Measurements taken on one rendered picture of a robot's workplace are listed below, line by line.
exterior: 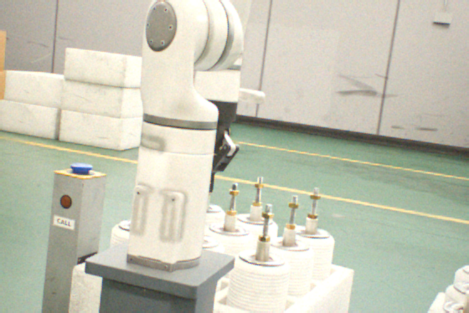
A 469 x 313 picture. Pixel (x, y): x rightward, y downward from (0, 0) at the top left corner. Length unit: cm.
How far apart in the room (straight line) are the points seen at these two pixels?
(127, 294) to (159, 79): 26
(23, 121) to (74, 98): 37
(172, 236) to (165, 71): 19
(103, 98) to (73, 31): 366
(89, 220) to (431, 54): 522
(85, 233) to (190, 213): 51
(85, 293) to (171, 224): 41
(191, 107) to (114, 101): 303
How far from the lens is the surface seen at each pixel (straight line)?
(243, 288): 103
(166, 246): 78
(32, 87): 408
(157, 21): 78
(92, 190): 126
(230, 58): 80
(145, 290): 79
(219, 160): 103
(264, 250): 104
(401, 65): 626
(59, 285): 131
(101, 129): 381
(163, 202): 77
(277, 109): 646
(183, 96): 75
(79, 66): 387
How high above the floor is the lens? 55
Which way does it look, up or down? 8 degrees down
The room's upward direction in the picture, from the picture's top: 7 degrees clockwise
